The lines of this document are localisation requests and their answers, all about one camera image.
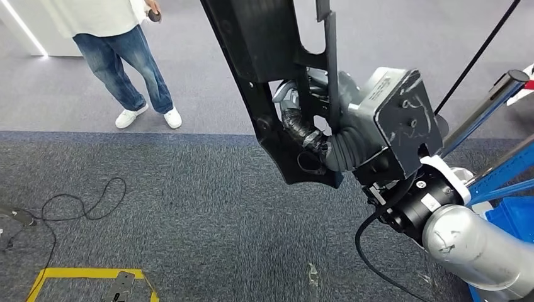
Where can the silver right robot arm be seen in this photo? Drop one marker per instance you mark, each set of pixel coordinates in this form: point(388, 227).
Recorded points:
point(471, 250)

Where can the chrome stanchion post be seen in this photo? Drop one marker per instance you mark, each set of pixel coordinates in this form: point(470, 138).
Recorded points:
point(484, 111)

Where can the person's hand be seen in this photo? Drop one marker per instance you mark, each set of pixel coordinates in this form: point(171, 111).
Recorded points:
point(153, 6)

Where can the long black plastic part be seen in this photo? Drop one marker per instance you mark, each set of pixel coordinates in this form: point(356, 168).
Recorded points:
point(258, 41)

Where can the yellow floor tape square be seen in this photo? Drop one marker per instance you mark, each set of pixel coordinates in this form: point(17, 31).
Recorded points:
point(83, 273)

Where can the blue plastic bin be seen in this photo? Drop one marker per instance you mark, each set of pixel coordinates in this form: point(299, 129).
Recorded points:
point(513, 216)

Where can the thin black barrier belt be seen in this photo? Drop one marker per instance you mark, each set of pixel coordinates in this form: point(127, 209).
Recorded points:
point(477, 57)

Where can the black handheld controller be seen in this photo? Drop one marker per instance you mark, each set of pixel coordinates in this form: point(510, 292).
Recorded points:
point(154, 16)

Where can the person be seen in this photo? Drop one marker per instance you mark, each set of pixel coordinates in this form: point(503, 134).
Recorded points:
point(104, 16)

